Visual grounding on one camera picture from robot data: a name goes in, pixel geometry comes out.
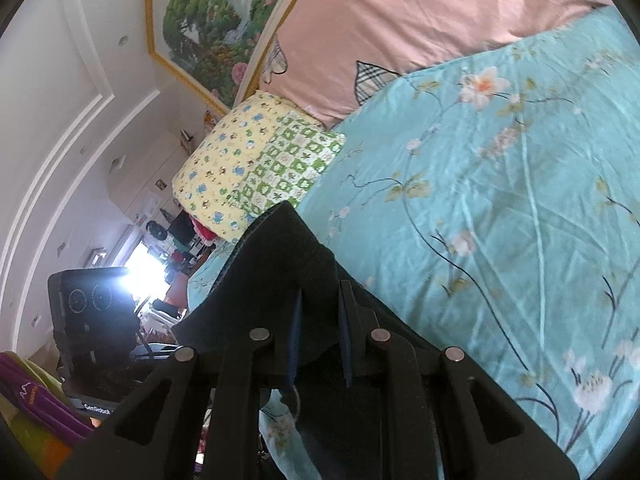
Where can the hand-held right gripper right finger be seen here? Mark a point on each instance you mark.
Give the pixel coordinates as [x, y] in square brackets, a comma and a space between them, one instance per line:
[400, 410]

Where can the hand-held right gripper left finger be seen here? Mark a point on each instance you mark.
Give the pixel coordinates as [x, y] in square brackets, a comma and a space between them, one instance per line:
[240, 410]

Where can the black pants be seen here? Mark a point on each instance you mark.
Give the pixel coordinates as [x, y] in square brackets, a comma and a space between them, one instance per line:
[287, 260]

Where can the red cloth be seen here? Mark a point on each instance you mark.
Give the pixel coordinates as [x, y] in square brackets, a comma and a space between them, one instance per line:
[206, 232]

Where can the yellow and green patterned pillow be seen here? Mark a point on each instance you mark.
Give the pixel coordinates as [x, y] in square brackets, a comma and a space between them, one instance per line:
[240, 170]

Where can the light blue floral bedsheet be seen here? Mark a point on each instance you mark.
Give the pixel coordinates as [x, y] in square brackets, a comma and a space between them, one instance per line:
[490, 200]

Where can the framed landscape painting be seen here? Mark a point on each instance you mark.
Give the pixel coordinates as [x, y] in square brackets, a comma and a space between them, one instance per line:
[210, 25]

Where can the pink quilt with plaid hearts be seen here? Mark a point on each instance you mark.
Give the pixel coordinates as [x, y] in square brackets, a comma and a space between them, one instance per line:
[380, 25]

